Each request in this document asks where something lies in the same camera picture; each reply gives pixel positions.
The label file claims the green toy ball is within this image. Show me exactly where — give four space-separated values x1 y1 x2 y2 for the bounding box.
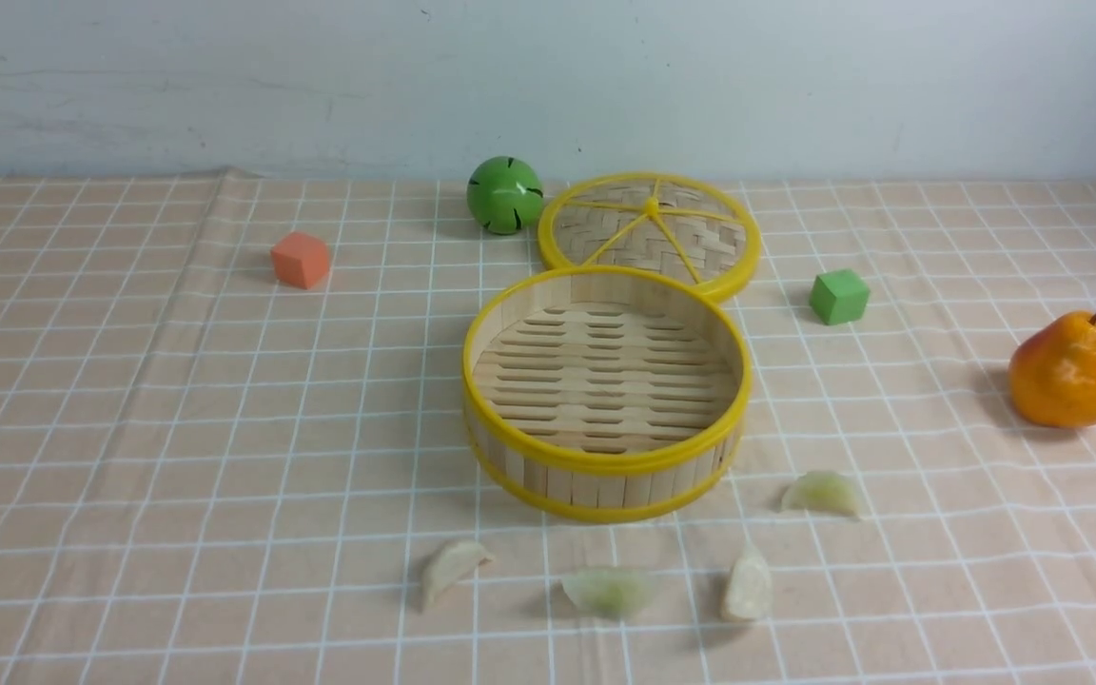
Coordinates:
466 156 544 235

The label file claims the beige grid tablecloth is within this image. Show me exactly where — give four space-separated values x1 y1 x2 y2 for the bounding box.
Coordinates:
0 172 1096 684

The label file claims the pale green dumpling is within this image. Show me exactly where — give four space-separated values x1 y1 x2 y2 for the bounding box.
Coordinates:
560 566 657 621
779 471 864 520

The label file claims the green foam cube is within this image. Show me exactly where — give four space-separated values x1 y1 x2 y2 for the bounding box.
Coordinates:
809 269 871 326

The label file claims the orange foam cube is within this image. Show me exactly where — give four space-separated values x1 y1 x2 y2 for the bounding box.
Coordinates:
269 231 332 290

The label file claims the bamboo steamer tray yellow rim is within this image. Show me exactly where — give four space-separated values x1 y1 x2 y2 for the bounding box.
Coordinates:
461 265 753 523

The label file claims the white dumpling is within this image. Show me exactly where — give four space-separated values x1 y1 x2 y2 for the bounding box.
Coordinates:
719 543 773 623
421 538 495 612

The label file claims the orange yellow toy pear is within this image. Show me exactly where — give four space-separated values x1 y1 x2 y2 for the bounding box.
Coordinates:
1008 309 1096 429

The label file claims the woven bamboo steamer lid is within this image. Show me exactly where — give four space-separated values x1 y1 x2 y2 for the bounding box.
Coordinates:
537 172 762 302

